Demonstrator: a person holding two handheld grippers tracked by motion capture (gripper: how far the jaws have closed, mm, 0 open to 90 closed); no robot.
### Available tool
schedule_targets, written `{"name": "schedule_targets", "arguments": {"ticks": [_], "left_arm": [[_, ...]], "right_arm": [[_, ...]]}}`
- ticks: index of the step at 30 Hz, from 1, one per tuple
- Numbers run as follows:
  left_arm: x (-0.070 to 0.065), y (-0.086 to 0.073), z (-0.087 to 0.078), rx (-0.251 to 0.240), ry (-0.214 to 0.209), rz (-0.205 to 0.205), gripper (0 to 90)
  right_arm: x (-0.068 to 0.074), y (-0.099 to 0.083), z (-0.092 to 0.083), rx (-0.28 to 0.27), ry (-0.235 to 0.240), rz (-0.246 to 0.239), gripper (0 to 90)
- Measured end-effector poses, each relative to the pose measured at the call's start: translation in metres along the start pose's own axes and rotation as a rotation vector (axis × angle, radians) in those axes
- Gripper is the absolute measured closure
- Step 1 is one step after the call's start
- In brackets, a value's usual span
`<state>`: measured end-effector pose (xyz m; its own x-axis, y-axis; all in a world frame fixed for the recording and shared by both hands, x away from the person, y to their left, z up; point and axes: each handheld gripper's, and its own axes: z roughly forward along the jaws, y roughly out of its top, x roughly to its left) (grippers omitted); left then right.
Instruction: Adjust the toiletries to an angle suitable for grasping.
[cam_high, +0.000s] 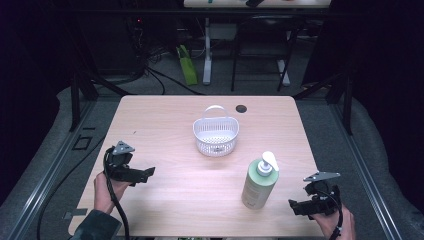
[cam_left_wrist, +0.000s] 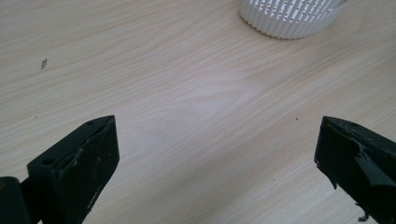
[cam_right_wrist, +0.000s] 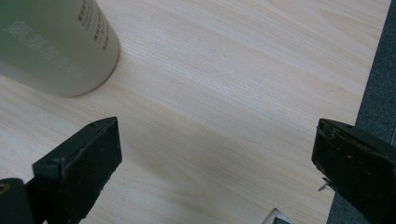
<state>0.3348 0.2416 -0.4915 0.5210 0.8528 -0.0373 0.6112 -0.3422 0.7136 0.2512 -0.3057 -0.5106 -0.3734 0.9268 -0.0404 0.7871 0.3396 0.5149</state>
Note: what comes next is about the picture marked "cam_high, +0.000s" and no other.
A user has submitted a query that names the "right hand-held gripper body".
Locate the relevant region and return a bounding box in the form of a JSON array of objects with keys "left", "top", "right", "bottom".
[{"left": 296, "top": 171, "right": 342, "bottom": 220}]

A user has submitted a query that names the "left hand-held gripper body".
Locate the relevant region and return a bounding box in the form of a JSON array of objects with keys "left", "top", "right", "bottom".
[{"left": 104, "top": 140, "right": 148, "bottom": 187}]

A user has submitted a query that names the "green pump bottle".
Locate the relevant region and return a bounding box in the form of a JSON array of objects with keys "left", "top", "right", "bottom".
[{"left": 241, "top": 151, "right": 280, "bottom": 210}]

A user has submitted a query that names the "white plastic basket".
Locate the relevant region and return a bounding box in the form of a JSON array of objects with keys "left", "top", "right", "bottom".
[{"left": 192, "top": 104, "right": 240, "bottom": 158}]

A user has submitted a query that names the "person's right hand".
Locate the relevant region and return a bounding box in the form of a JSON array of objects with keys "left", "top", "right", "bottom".
[{"left": 311, "top": 203, "right": 356, "bottom": 240}]

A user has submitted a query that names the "person's left hand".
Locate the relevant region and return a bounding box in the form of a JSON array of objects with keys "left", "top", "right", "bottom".
[{"left": 93, "top": 171, "right": 132, "bottom": 215}]

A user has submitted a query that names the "black metal stand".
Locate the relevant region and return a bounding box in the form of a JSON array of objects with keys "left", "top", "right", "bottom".
[
  {"left": 293, "top": 66, "right": 354, "bottom": 136},
  {"left": 68, "top": 66, "right": 134, "bottom": 132}
]

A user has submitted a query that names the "green paper bag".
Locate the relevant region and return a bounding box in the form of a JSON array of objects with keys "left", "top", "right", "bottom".
[{"left": 175, "top": 44, "right": 199, "bottom": 86}]

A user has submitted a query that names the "black chair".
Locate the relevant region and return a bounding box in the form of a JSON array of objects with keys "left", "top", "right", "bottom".
[{"left": 230, "top": 14, "right": 301, "bottom": 93}]

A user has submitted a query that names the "white desk with legs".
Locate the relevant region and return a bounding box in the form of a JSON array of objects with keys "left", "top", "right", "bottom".
[{"left": 183, "top": 0, "right": 332, "bottom": 86}]

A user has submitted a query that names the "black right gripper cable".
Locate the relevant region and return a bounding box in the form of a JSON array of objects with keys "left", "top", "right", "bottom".
[{"left": 316, "top": 188, "right": 344, "bottom": 240}]

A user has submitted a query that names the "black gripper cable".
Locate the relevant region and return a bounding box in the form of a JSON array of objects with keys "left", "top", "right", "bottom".
[
  {"left": 316, "top": 188, "right": 344, "bottom": 240},
  {"left": 102, "top": 147, "right": 131, "bottom": 240}
]

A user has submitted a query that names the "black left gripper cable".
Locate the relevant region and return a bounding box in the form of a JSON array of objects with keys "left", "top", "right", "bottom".
[{"left": 102, "top": 147, "right": 131, "bottom": 240}]

